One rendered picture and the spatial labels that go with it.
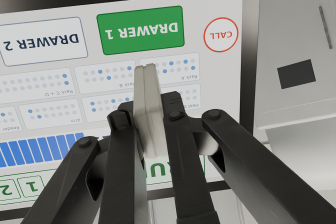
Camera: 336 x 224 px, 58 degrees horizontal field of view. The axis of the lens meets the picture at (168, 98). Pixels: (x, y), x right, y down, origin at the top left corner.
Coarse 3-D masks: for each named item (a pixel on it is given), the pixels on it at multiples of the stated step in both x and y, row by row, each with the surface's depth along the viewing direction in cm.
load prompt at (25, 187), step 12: (204, 156) 42; (156, 168) 43; (168, 168) 43; (204, 168) 43; (0, 180) 41; (12, 180) 41; (24, 180) 41; (36, 180) 41; (48, 180) 42; (156, 180) 44; (168, 180) 44; (0, 192) 42; (12, 192) 42; (24, 192) 42; (36, 192) 42; (0, 204) 43
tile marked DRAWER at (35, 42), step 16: (80, 16) 32; (0, 32) 32; (16, 32) 32; (32, 32) 32; (48, 32) 33; (64, 32) 33; (80, 32) 33; (0, 48) 33; (16, 48) 33; (32, 48) 33; (48, 48) 33; (64, 48) 34; (80, 48) 34; (16, 64) 34
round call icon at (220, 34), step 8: (216, 16) 34; (224, 16) 34; (232, 16) 34; (208, 24) 34; (216, 24) 34; (224, 24) 34; (232, 24) 34; (208, 32) 34; (216, 32) 35; (224, 32) 35; (232, 32) 35; (208, 40) 35; (216, 40) 35; (224, 40) 35; (232, 40) 35; (208, 48) 35; (216, 48) 35; (224, 48) 36; (232, 48) 36
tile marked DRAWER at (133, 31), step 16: (96, 16) 32; (112, 16) 33; (128, 16) 33; (144, 16) 33; (160, 16) 33; (176, 16) 33; (112, 32) 33; (128, 32) 34; (144, 32) 34; (160, 32) 34; (176, 32) 34; (112, 48) 34; (128, 48) 34; (144, 48) 35; (160, 48) 35
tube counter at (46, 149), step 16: (96, 128) 39; (0, 144) 38; (16, 144) 39; (32, 144) 39; (48, 144) 39; (64, 144) 39; (0, 160) 39; (16, 160) 40; (32, 160) 40; (48, 160) 40
